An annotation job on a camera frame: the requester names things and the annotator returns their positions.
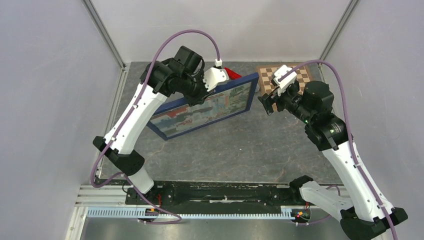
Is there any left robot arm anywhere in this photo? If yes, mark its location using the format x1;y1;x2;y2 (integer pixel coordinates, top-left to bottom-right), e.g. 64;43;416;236
93;46;228;204

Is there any aluminium rail frame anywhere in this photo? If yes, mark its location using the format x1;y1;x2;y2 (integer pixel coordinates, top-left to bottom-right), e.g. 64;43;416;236
65;181;347;240

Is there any wooden chessboard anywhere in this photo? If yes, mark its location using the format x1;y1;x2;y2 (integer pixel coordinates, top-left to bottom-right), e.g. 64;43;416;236
256;62;314;99

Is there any aluminium corner post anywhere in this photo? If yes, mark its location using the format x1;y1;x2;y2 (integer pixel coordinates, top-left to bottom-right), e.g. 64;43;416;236
82;0;129;70
319;0;360;61

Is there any left aluminium corner post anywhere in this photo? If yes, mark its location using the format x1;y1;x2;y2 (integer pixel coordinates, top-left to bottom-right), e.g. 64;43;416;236
82;0;129;70

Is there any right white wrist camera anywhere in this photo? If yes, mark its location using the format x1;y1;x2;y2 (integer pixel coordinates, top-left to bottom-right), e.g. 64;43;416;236
271;64;297;96

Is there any colourful photo poster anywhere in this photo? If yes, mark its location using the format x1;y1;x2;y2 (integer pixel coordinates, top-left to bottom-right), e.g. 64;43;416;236
151;81;253;138

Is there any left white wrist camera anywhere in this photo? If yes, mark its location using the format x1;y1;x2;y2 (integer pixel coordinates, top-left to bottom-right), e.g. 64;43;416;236
202;59;230;92

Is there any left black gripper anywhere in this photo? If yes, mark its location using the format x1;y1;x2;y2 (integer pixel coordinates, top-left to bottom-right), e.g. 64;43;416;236
179;70;216;108

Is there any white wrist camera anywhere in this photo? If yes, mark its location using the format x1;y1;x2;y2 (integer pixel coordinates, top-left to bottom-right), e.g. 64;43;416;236
202;59;230;92
271;64;297;96

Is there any right aluminium corner post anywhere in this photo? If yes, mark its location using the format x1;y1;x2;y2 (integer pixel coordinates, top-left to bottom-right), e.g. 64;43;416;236
319;0;360;61

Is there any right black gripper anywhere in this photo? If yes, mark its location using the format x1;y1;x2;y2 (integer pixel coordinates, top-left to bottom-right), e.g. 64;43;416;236
258;81;314;124

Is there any red cylindrical object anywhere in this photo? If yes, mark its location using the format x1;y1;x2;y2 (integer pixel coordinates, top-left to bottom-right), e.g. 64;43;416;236
223;67;242;80

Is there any wooden picture frame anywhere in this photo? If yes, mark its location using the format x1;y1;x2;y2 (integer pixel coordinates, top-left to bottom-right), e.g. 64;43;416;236
147;72;259;141

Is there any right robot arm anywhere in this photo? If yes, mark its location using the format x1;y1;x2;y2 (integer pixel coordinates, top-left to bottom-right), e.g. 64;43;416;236
259;81;408;240

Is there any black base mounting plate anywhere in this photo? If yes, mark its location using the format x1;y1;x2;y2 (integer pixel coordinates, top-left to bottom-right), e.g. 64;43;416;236
145;180;307;215

